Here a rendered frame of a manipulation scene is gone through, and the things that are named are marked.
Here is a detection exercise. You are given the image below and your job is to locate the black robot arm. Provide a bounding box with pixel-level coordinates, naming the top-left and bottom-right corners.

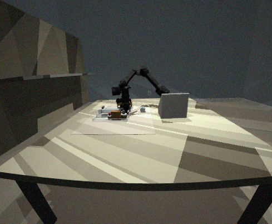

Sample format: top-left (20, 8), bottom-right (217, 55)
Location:
top-left (112, 66), bottom-right (170, 104)

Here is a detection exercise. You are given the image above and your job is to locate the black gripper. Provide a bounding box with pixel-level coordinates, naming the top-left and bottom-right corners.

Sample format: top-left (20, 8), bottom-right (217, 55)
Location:
top-left (120, 94), bottom-right (131, 113)

